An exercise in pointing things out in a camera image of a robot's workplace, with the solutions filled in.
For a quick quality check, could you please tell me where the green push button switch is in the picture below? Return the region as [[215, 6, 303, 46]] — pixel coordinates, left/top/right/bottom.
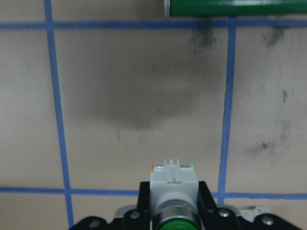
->
[[150, 159, 200, 230]]

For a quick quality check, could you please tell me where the green belt conveyor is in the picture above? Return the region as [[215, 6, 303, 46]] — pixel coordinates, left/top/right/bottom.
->
[[164, 0, 307, 18]]

